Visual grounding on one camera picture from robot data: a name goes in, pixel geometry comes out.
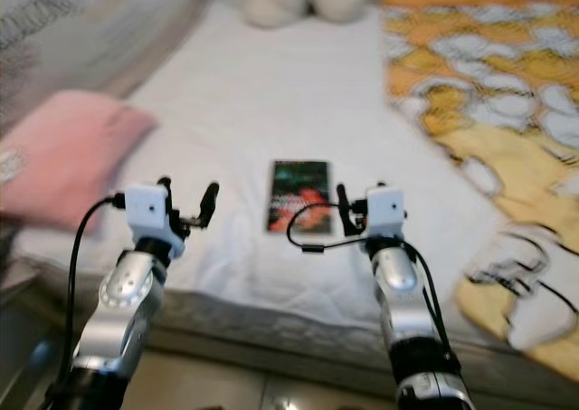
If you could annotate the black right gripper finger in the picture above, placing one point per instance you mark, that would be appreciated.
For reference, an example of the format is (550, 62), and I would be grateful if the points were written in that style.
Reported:
(345, 207)

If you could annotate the pink plush pillow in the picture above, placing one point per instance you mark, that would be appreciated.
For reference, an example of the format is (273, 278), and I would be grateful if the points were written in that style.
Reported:
(63, 152)

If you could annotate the yellow cartoon print quilt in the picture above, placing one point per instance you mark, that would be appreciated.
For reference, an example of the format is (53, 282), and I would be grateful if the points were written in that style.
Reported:
(488, 84)

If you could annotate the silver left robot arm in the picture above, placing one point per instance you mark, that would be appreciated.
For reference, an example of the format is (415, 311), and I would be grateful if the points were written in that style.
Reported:
(113, 315)

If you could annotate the dark green red book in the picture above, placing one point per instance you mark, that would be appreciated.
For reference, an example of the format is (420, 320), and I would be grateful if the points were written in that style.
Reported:
(298, 188)

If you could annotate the grey quilted mattress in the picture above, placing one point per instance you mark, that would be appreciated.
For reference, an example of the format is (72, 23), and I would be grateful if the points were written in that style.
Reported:
(280, 342)

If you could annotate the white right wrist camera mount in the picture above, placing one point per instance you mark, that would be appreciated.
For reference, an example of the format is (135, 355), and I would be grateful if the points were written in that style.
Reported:
(385, 211)

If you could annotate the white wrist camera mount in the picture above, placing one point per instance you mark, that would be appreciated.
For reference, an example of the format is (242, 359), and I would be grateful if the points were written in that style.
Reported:
(147, 213)
(385, 211)

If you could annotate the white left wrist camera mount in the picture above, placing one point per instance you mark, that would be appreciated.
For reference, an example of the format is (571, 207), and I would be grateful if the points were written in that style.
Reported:
(147, 213)

